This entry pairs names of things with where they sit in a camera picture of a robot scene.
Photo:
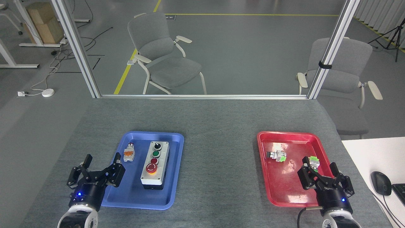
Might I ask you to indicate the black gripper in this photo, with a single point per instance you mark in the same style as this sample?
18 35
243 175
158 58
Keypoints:
90 194
335 199

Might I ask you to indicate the grey control box with buttons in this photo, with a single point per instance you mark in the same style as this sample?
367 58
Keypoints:
155 164

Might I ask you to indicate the cardboard box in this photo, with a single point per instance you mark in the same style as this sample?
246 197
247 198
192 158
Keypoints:
44 23

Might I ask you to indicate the blue plastic tray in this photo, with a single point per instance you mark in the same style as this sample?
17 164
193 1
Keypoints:
133 186

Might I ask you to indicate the red plastic tray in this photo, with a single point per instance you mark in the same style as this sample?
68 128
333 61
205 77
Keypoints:
284 180

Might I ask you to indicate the white side table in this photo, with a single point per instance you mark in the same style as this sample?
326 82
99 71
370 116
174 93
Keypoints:
373 155

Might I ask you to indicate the black computer mouse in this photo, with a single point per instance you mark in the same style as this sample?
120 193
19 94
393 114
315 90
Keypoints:
381 183

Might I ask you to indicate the black keyboard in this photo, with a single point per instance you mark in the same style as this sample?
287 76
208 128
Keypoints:
399 193

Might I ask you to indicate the white round floor device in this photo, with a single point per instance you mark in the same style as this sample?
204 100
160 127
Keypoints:
48 92

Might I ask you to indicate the grey chair with white armrests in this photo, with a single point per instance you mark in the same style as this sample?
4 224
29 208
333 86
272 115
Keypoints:
167 60
348 72

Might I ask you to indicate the black tripod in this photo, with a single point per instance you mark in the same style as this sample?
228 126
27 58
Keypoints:
392 36

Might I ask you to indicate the white pleated curtain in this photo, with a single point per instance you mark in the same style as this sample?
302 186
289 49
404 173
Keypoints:
383 15

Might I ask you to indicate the green push button switch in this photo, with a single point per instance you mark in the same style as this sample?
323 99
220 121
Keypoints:
314 161

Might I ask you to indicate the orange white push button switch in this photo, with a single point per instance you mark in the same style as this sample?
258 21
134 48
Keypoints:
129 153

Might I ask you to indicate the black knob switch green block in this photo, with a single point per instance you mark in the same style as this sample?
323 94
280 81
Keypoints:
277 155

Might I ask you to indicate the white wall plug socket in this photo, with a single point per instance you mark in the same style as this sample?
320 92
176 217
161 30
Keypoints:
21 94

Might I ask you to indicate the silver aluminium rail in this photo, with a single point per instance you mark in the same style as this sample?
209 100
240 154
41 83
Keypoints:
205 96

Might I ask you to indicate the white desk leg frame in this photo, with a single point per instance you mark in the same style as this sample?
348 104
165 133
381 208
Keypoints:
31 31
12 61

